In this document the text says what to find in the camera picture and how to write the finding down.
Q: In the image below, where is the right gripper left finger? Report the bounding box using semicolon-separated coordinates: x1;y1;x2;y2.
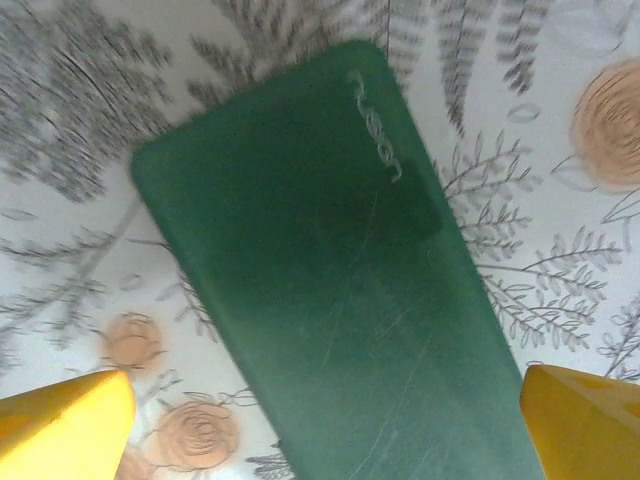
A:
0;368;138;480

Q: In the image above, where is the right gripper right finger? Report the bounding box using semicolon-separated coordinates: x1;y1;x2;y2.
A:
519;363;640;480

